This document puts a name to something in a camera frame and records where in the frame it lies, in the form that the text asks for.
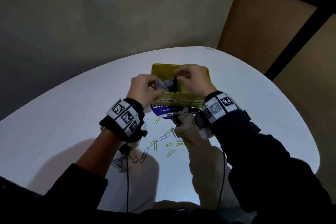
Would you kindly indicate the wooden partition panel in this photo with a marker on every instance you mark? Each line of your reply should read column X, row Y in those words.
column 312, row 100
column 262, row 29

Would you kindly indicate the person's left hand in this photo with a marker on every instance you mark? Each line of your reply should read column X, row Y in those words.
column 143, row 90

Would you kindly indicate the black wrist camera band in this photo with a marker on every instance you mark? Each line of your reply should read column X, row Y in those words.
column 220, row 105
column 123, row 116

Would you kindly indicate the black left wrist camera band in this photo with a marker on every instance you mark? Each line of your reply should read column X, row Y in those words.
column 123, row 116

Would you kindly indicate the group of black binder clips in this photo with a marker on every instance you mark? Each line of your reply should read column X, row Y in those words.
column 176, row 121

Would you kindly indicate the pile of coloured paper clips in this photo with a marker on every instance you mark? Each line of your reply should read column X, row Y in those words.
column 169, row 144

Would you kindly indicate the small paper clip bunch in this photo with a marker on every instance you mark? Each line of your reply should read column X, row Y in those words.
column 165, row 84

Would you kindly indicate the black right wrist camera band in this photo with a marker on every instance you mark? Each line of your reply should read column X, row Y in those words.
column 220, row 105

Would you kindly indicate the person's left forearm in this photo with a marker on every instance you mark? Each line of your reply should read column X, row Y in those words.
column 99, row 153

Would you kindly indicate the person's right hand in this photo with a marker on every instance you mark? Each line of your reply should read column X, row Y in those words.
column 197, row 80

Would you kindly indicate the person's black sweater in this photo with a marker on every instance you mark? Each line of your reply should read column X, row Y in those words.
column 157, row 218

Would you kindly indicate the purple round sticker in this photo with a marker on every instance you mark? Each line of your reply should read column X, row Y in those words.
column 160, row 109

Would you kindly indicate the person's right forearm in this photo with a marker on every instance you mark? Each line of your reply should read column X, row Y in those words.
column 262, row 158

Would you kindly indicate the yellow divided tin box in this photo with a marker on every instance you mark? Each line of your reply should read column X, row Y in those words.
column 160, row 70

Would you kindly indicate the blue chair with black frame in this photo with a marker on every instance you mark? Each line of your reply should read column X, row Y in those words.
column 294, row 50

